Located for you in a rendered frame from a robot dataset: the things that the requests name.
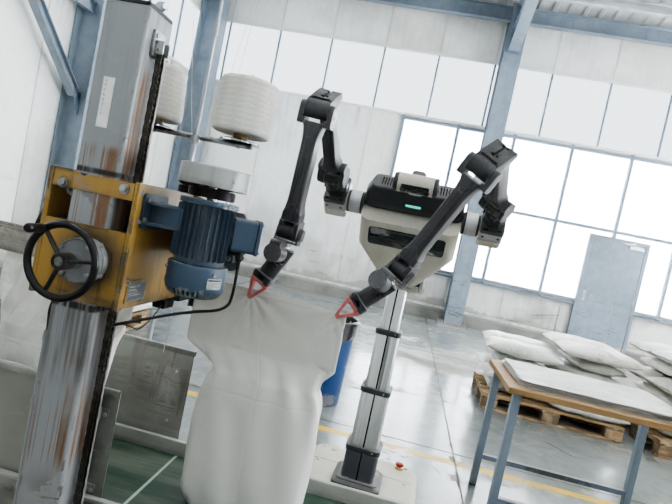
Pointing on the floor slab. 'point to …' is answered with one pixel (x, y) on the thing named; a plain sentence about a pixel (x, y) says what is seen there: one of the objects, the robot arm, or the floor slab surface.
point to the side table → (542, 468)
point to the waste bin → (339, 365)
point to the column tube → (118, 146)
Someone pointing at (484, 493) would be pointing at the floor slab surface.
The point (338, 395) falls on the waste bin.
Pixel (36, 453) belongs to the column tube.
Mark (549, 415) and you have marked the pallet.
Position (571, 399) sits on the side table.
